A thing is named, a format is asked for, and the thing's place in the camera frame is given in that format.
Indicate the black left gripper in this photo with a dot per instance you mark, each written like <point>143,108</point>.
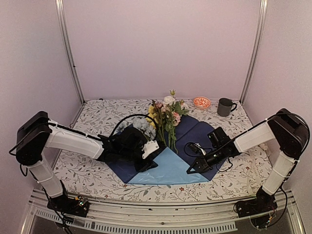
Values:
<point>148,165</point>

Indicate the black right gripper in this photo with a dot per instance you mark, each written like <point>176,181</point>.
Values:
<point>202,159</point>

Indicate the dark navy tissue paper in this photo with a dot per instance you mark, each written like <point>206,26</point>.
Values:
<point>188,130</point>

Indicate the pink fake flower stems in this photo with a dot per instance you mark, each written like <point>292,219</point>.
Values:
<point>168,116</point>

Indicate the pale blue fake flower stems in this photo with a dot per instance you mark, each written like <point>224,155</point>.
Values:
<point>147,128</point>

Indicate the white fake flower stems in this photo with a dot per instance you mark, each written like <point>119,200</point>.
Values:
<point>175,109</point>

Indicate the yellow fake flower stems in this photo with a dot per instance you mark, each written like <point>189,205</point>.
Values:
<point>157,118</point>

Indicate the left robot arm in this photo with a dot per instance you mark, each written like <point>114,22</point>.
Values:
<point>41,132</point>

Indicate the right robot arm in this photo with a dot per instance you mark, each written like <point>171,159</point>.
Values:
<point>286,134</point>

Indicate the floral patterned table mat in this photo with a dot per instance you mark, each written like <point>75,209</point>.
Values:
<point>82,175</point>

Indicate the orange patterned bowl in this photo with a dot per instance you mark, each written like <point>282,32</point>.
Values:
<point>201,103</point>

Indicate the dark grey mug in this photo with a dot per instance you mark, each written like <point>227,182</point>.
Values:
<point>225,107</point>

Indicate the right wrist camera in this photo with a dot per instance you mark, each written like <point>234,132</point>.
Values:
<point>196,148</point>

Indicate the front aluminium rail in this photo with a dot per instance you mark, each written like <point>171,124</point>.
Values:
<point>193,209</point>

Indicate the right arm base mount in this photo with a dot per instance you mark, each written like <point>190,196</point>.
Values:
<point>256,206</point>

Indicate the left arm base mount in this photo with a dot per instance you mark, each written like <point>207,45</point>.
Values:
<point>72,206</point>

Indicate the right aluminium frame post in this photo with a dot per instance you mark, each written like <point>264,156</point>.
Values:
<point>256,46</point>

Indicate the aluminium frame post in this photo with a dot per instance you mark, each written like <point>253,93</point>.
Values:
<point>68,49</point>
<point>256,46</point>

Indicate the left aluminium frame post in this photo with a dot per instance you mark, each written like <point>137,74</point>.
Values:
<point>68,49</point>

